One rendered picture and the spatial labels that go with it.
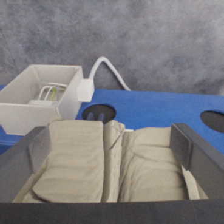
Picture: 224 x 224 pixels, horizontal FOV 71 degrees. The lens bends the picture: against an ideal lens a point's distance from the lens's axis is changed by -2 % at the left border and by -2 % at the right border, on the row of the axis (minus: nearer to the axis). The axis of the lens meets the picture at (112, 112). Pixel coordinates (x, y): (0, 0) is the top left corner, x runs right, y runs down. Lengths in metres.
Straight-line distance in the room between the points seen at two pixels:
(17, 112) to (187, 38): 0.82
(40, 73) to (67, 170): 0.66
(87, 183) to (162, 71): 0.86
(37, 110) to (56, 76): 0.29
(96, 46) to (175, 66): 0.45
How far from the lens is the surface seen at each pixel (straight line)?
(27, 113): 0.58
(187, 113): 0.76
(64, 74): 0.78
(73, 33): 0.95
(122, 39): 0.91
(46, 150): 0.17
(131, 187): 0.23
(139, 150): 0.26
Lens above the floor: 0.87
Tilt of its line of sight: 49 degrees down
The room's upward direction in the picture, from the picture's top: 171 degrees counter-clockwise
